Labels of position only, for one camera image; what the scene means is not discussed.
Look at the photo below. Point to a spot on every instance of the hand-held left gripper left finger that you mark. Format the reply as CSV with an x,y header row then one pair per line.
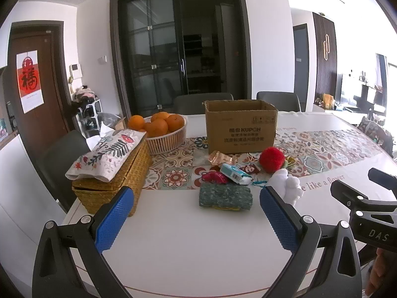
x,y
114,217

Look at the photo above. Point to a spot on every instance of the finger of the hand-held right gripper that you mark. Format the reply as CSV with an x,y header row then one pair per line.
x,y
384,177
345,192

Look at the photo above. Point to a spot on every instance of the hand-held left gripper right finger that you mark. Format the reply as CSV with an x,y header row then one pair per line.
x,y
279,217

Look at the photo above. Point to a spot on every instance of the white plush toy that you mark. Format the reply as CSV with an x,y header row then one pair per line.
x,y
287,186

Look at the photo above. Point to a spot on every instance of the green knitted pouch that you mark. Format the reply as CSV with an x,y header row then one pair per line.
x,y
225,196

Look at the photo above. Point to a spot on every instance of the red pompom ball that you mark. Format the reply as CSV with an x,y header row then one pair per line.
x,y
271,159

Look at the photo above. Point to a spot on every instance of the light blue tissue packet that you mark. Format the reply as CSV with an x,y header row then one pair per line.
x,y
235,173

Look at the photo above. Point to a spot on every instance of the gold snack packet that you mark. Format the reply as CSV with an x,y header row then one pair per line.
x,y
230,160
215,156

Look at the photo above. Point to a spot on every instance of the brown cardboard box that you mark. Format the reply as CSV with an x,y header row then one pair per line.
x,y
238,130

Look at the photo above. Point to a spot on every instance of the person's right hand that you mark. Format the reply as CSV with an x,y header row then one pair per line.
x,y
384,273

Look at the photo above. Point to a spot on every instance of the woven straw tissue box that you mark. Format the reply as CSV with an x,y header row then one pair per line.
x,y
124,175

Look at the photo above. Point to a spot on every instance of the patterned cushion chair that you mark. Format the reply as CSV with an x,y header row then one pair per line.
x,y
375,133

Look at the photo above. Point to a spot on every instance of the yellow green trinket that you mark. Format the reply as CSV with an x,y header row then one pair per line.
x,y
290,162

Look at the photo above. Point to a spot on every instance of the small brown packet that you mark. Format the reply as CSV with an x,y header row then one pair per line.
x,y
249,169

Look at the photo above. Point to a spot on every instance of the floral print cloth cover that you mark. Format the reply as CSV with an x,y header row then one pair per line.
x,y
108,153

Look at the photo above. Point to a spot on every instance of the dark grey dining chair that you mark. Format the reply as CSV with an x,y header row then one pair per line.
x,y
62,161
201,104
279,101

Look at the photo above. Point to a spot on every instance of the white tissue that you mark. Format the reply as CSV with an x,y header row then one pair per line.
x,y
93,142

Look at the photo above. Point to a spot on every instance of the black desk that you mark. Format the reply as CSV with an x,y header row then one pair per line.
x,y
366,96

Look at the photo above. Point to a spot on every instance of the white slatted plastic basket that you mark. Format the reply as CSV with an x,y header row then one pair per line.
x,y
164,144

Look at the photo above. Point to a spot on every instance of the yellow bag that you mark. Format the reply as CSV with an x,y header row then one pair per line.
x,y
328,101

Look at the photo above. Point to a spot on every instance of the orange fruit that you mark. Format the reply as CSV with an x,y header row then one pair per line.
x,y
136,122
156,128
159,116
175,122

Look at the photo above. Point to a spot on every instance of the grey plastic bag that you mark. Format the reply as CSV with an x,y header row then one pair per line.
x,y
108,119

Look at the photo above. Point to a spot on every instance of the white shoe rack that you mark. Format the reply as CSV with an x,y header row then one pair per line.
x,y
88,118

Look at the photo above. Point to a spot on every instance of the pile of clothes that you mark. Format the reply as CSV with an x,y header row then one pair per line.
x,y
83,94

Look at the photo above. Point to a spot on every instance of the dark slatted cabinet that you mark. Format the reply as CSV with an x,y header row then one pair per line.
x,y
319,68

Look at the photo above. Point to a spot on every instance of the grey interior door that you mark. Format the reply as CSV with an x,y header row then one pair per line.
x,y
301,62

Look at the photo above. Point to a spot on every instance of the white intercom panel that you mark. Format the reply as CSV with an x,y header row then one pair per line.
x,y
75,71

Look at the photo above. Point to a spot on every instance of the dark framed glass door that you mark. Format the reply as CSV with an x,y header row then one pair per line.
x,y
155,52

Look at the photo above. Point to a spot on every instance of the white light switch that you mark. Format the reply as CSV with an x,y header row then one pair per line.
x,y
102,59

